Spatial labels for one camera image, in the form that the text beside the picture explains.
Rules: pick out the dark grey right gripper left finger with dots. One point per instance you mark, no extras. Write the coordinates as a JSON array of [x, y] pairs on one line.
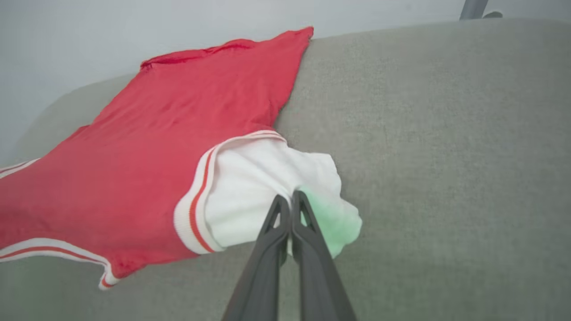
[[263, 267]]

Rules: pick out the grey metal pole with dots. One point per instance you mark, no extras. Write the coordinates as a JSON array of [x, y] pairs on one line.
[[473, 9]]

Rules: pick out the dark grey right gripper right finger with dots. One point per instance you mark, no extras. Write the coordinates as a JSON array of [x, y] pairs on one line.
[[316, 276]]

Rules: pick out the grey fabric sofa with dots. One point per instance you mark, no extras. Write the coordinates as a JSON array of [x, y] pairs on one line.
[[446, 178]]

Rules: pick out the red and white shirt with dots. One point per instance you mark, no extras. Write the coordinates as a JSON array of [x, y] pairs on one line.
[[134, 156]]

